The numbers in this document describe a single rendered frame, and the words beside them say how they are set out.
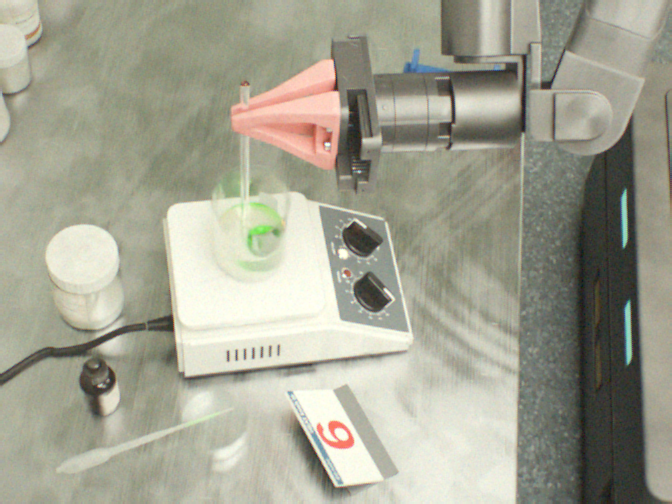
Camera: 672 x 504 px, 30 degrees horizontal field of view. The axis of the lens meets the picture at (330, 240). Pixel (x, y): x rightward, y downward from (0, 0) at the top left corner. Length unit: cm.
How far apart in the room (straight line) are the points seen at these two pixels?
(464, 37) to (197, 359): 35
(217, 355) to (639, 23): 43
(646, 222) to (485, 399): 68
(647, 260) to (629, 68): 81
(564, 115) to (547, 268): 121
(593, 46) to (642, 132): 92
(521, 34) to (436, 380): 33
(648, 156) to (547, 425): 44
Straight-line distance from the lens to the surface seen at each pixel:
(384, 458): 105
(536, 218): 212
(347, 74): 88
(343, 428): 105
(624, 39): 89
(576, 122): 87
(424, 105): 88
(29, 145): 123
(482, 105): 89
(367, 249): 109
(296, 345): 104
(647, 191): 174
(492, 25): 89
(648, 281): 166
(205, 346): 102
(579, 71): 88
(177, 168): 120
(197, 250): 104
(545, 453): 192
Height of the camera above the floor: 171
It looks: 57 degrees down
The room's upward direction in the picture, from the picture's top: 6 degrees clockwise
